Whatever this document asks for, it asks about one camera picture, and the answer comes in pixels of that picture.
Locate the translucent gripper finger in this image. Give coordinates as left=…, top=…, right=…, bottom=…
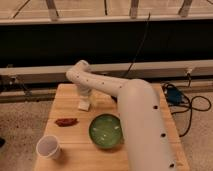
left=90, top=91, right=102, bottom=107

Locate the white sponge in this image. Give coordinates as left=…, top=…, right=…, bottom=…
left=78, top=100, right=90, bottom=111

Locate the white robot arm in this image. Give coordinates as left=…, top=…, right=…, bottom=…
left=66, top=60, right=177, bottom=171

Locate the green ceramic bowl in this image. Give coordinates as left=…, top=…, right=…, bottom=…
left=88, top=113, right=123, bottom=149

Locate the dark red object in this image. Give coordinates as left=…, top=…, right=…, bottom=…
left=55, top=118, right=78, bottom=127

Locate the white paper cup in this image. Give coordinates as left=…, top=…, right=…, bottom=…
left=36, top=135, right=61, bottom=159

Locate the blue device on floor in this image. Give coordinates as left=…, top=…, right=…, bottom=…
left=167, top=88, right=182, bottom=104

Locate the metal rail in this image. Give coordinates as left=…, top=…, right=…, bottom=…
left=0, top=60, right=213, bottom=83

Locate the black hanging cable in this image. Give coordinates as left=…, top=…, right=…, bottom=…
left=120, top=12, right=152, bottom=81

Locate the black floor cable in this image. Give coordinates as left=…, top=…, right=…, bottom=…
left=162, top=82, right=212, bottom=138

